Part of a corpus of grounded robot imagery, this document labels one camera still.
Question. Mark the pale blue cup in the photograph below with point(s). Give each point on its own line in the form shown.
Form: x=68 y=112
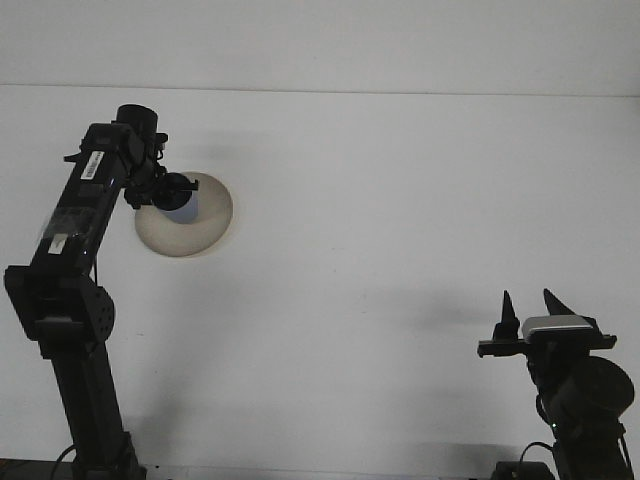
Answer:
x=182 y=212

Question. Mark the pale round plate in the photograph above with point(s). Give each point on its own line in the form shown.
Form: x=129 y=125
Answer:
x=205 y=225

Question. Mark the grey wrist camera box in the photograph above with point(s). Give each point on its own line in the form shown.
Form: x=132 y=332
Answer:
x=555 y=327

